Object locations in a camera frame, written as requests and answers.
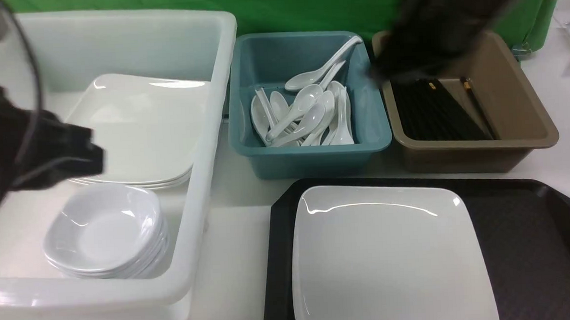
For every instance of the large white rectangular plate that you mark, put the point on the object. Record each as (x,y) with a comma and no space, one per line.
(395,253)

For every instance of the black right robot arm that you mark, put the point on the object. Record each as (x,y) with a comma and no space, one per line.
(430,35)

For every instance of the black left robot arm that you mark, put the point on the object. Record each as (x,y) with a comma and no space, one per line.
(37,149)

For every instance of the teal plastic bin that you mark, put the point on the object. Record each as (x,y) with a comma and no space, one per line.
(268,61)

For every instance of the pile of white spoons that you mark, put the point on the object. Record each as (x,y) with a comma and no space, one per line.
(306,122)

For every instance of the white spoon leaning on rim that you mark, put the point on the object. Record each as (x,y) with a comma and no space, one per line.
(304,79)

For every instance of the stack of white plates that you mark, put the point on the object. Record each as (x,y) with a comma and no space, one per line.
(148,127)

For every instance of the black chopsticks bundle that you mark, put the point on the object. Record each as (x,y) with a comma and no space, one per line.
(434,118)

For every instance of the green backdrop cloth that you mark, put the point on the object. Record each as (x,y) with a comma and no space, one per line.
(526,22)

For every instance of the stack of white bowls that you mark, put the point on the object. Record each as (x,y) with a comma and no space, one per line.
(108,231)

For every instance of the large white plastic tub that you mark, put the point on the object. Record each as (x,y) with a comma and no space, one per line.
(73,48)

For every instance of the brown plastic bin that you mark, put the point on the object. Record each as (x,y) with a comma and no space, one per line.
(491,88)

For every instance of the black serving tray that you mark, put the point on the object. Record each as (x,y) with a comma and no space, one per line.
(523,228)

